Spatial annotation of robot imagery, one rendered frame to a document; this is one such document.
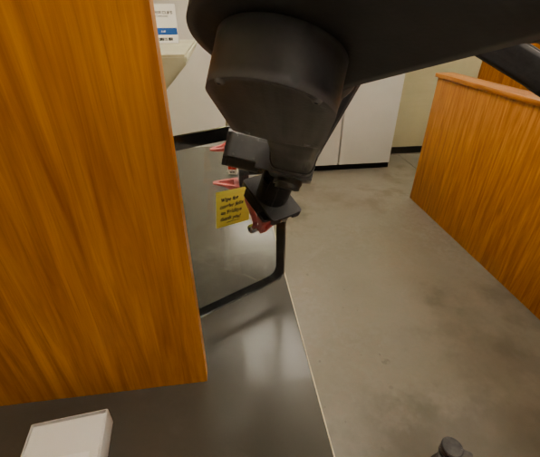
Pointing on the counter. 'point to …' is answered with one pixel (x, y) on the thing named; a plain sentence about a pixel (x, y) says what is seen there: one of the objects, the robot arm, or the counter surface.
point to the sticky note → (231, 207)
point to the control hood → (176, 58)
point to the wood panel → (72, 206)
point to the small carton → (166, 23)
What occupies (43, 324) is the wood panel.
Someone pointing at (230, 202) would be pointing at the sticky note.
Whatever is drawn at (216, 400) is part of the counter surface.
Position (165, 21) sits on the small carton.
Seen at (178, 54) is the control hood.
